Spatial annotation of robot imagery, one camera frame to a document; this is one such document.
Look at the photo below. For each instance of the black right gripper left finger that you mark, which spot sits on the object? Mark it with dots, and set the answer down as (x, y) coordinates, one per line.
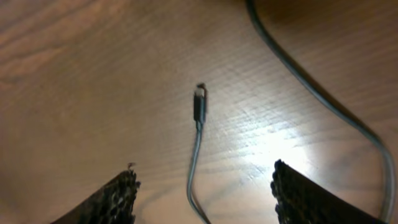
(111, 204)

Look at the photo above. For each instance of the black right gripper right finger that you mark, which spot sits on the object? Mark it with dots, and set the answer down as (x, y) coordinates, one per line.
(301, 201)

